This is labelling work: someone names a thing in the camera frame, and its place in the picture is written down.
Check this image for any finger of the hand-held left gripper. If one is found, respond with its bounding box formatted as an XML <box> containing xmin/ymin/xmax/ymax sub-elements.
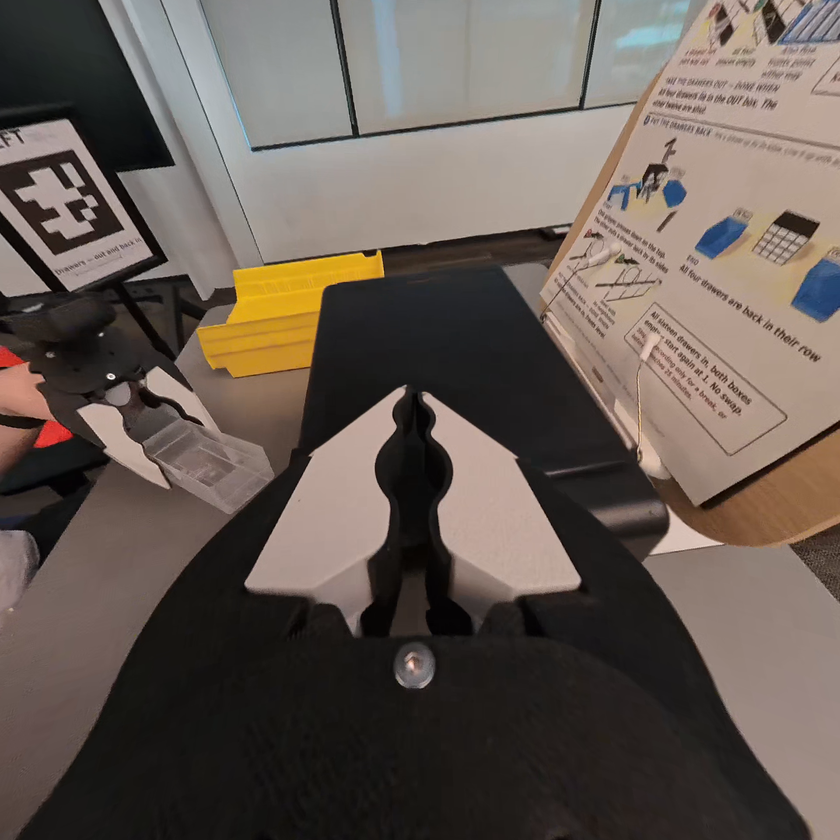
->
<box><xmin>141</xmin><ymin>365</ymin><xmax>221</xmax><ymax>434</ymax></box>
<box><xmin>76</xmin><ymin>399</ymin><xmax>173</xmax><ymax>490</ymax></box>

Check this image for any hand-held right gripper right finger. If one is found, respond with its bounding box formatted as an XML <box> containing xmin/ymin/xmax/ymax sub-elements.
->
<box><xmin>419</xmin><ymin>390</ymin><xmax>585</xmax><ymax>624</ymax></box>

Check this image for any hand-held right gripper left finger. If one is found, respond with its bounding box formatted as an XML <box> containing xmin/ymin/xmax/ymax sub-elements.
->
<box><xmin>245</xmin><ymin>386</ymin><xmax>411</xmax><ymax>637</ymax></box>

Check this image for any clear plastic drawer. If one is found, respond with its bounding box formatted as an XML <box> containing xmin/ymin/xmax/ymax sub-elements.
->
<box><xmin>141</xmin><ymin>420</ymin><xmax>275</xmax><ymax>514</ymax></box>

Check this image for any yellow storage bin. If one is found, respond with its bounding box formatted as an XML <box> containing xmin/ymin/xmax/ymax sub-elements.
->
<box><xmin>196</xmin><ymin>249</ymin><xmax>386</xmax><ymax>379</ymax></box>

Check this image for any black drawer cabinet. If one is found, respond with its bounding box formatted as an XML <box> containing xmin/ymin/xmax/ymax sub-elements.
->
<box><xmin>298</xmin><ymin>266</ymin><xmax>670</xmax><ymax>559</ymax></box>

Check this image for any person's left forearm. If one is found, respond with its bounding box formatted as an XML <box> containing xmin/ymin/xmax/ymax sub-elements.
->
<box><xmin>0</xmin><ymin>425</ymin><xmax>42</xmax><ymax>483</ymax></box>

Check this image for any person's left hand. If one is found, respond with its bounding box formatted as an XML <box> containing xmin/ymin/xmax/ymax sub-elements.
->
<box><xmin>0</xmin><ymin>362</ymin><xmax>58</xmax><ymax>422</ymax></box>

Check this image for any black sign stand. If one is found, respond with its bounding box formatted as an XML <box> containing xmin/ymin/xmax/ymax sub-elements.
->
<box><xmin>108</xmin><ymin>272</ymin><xmax>221</xmax><ymax>361</ymax></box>

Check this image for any black framed marker sign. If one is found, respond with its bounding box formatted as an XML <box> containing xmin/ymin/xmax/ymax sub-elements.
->
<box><xmin>0</xmin><ymin>105</ymin><xmax>170</xmax><ymax>294</ymax></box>

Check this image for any person's grey clothing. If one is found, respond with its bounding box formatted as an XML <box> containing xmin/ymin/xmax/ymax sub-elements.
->
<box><xmin>0</xmin><ymin>528</ymin><xmax>42</xmax><ymax>632</ymax></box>

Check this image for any instruction poster on board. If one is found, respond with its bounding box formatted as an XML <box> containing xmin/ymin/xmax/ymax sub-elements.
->
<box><xmin>538</xmin><ymin>66</ymin><xmax>840</xmax><ymax>549</ymax></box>

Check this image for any printed instruction poster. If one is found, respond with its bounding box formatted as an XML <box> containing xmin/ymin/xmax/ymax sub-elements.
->
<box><xmin>541</xmin><ymin>0</ymin><xmax>840</xmax><ymax>506</ymax></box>

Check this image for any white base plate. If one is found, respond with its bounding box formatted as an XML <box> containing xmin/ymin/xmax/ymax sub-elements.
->
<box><xmin>646</xmin><ymin>518</ymin><xmax>723</xmax><ymax>556</ymax></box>

